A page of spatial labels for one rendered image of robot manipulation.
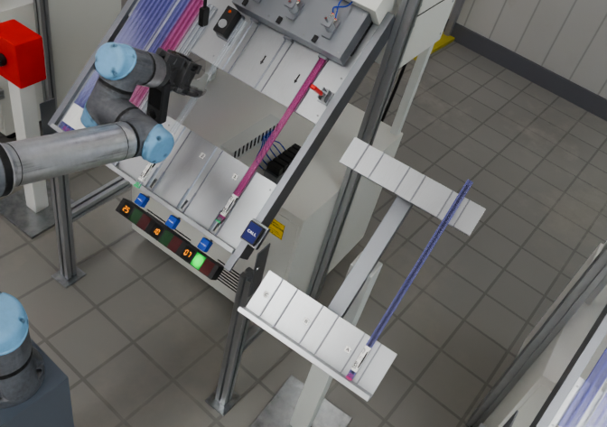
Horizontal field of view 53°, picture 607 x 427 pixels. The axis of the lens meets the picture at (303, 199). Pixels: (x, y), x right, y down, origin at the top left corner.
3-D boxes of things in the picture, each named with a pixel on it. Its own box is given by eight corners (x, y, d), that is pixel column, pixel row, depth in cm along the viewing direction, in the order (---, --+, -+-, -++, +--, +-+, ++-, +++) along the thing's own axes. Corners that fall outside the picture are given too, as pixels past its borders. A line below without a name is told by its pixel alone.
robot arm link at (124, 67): (84, 69, 123) (101, 32, 121) (120, 78, 133) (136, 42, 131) (110, 88, 121) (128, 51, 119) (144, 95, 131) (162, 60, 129)
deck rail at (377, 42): (247, 260, 154) (238, 257, 148) (241, 255, 155) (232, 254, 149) (397, 25, 155) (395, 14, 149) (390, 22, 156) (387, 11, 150)
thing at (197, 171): (240, 251, 152) (236, 249, 149) (62, 127, 173) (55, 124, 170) (281, 187, 153) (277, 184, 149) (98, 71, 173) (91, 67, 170)
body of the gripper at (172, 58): (205, 67, 144) (175, 58, 133) (190, 99, 146) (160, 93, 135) (181, 52, 146) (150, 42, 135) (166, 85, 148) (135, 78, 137)
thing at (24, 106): (32, 239, 230) (4, 60, 178) (-9, 207, 237) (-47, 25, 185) (82, 208, 246) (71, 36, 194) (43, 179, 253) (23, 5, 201)
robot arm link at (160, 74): (147, 91, 131) (120, 74, 133) (160, 94, 135) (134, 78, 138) (162, 60, 129) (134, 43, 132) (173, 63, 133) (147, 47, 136)
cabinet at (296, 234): (269, 341, 218) (303, 221, 176) (130, 238, 239) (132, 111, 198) (359, 246, 262) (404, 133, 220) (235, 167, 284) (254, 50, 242)
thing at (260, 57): (322, 130, 155) (316, 124, 150) (136, 23, 176) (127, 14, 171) (390, 22, 155) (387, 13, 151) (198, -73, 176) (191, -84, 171)
